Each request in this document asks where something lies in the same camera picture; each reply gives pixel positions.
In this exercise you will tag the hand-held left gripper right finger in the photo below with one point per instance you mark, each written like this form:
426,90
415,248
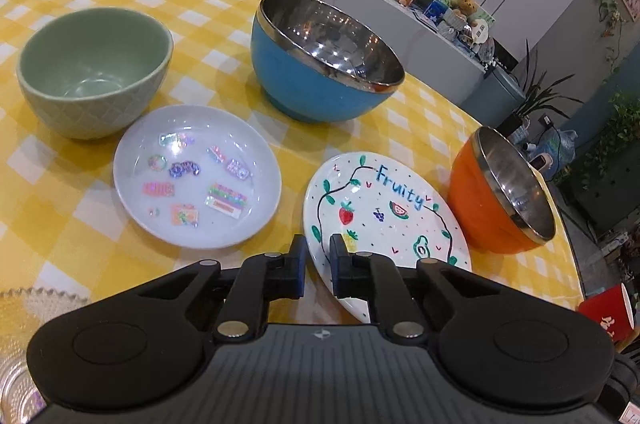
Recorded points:
337,265

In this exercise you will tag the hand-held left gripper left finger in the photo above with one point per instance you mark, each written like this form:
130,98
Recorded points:
298,265

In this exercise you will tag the white fruit print plate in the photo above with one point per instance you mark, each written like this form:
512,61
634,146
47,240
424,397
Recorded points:
390,236

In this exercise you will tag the green ceramic bowl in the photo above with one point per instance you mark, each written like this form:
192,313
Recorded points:
95,53

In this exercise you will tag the orange steel bowl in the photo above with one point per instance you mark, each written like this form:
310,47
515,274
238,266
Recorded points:
475,199

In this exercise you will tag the white plate with stickers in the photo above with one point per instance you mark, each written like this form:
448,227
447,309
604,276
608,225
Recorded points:
145,153

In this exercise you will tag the blue steel bowl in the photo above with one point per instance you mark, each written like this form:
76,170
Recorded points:
295,73

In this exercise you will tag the small pink device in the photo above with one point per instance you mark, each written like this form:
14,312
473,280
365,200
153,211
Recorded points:
541,163

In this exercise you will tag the grey trash bin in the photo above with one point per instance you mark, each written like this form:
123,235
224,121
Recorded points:
495,93

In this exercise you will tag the large water bottle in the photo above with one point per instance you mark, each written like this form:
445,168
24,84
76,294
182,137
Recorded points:
560,148

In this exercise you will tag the potted leafy plant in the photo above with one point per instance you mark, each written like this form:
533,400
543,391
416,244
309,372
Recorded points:
542,88

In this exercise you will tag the red paper cup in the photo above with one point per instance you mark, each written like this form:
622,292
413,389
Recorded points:
607,309

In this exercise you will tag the yellow checked tablecloth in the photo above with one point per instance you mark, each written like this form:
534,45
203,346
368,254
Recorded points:
210,3

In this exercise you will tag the plush bear gift box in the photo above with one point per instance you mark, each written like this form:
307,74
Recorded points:
462,11

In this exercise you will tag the clear glass plate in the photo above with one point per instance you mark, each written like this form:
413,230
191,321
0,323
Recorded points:
15,354

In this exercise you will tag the green bushy plant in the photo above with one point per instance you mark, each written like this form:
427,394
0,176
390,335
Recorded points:
612,138

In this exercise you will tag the trailing ivy plant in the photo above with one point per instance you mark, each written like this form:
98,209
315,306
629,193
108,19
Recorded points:
611,23

